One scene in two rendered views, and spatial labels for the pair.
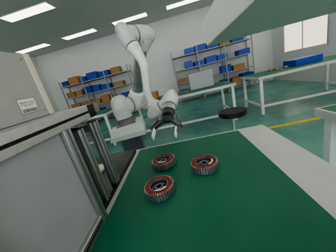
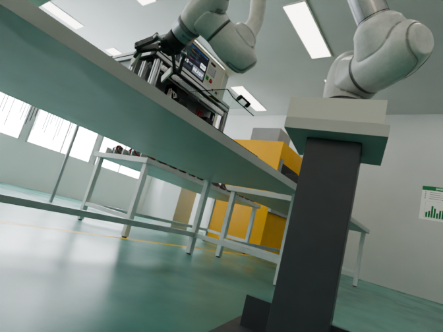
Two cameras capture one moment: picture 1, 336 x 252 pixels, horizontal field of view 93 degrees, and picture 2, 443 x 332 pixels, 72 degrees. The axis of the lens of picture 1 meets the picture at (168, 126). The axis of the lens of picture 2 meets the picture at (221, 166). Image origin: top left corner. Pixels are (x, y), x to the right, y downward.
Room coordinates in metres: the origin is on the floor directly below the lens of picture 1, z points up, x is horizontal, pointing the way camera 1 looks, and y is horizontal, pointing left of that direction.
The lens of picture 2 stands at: (1.74, -0.73, 0.34)
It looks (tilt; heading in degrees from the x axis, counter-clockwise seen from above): 10 degrees up; 121
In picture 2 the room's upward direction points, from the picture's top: 15 degrees clockwise
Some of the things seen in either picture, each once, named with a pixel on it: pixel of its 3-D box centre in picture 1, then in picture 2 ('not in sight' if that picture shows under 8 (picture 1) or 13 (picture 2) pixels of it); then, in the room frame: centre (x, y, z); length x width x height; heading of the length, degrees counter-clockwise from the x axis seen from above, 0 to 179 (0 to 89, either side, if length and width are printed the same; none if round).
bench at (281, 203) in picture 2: not in sight; (300, 241); (0.86, 2.96, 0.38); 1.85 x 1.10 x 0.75; 83
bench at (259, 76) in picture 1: (296, 84); not in sight; (3.26, -2.81, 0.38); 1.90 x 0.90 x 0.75; 83
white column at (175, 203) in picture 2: not in sight; (192, 146); (-1.84, 4.00, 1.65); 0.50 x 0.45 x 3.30; 173
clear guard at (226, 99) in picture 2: not in sight; (223, 103); (0.77, 0.73, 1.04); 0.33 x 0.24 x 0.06; 173
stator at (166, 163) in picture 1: (163, 161); not in sight; (0.69, 0.06, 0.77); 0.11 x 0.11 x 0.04
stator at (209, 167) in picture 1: (204, 163); not in sight; (0.59, -0.11, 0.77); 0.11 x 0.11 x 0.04
